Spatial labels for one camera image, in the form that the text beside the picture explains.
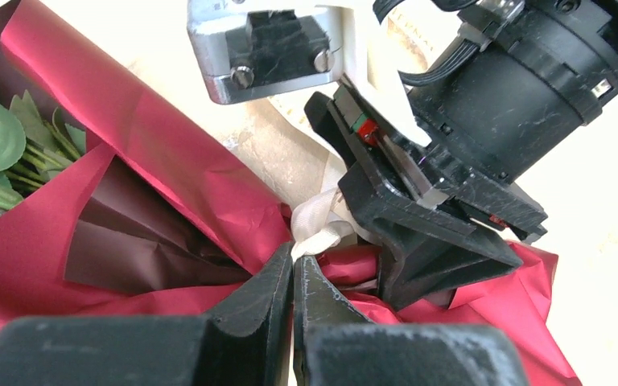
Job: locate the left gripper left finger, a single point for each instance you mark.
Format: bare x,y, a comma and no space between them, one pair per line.
242,340

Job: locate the pink flower bouquet red wrap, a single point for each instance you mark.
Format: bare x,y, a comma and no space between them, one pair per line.
187,172

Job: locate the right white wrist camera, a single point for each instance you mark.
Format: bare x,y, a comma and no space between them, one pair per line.
247,50

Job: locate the cream printed ribbon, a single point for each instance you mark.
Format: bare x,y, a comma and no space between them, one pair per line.
323,221

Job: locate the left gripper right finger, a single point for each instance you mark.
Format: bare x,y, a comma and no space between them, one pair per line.
336,344

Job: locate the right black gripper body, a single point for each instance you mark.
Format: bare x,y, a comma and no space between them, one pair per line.
520,78

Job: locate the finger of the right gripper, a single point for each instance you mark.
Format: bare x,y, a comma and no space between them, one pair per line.
420,258

